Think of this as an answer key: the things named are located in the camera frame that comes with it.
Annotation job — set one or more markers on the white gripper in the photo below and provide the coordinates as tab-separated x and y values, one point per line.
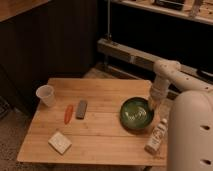
156	97

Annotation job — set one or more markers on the green ceramic bowl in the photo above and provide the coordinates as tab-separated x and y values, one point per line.
135	114

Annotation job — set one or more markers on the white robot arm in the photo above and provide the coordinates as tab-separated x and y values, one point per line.
190	123

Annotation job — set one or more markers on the white plastic bottle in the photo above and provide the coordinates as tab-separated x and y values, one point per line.
153	144

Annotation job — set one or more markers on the wooden table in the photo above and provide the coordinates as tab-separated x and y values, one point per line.
98	138

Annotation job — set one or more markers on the grey rectangular block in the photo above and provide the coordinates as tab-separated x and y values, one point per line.
81	109

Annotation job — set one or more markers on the orange carrot toy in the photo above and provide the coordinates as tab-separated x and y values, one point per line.
68	114

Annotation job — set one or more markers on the background shelf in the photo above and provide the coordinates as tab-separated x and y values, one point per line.
194	10

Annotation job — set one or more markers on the vertical metal pole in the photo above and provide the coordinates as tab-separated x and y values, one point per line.
109	20

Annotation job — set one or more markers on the white square sponge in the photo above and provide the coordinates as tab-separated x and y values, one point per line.
59	142

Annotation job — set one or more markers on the clear plastic cup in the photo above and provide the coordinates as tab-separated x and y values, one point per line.
46	94

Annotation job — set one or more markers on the metal beam rail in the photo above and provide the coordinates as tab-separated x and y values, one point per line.
133	55

